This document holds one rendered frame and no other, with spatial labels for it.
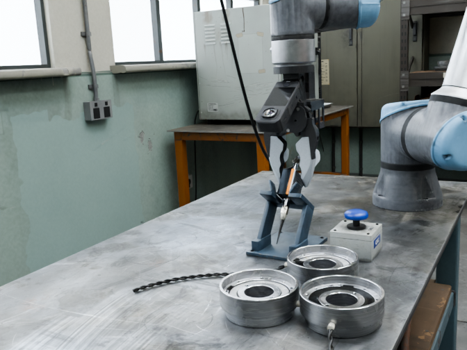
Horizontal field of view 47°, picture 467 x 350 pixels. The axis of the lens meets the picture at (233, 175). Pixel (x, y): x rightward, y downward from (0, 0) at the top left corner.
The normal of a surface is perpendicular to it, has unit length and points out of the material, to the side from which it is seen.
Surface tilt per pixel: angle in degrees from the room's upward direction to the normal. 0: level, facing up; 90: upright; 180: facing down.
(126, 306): 0
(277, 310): 90
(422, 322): 0
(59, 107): 90
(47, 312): 0
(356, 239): 90
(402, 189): 73
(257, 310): 90
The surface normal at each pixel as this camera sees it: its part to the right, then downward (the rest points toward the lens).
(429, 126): -0.89, -0.25
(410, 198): -0.25, -0.10
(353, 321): 0.07, 0.20
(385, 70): -0.48, 0.20
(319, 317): -0.65, 0.18
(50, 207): 0.87, 0.05
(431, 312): -0.05, -0.98
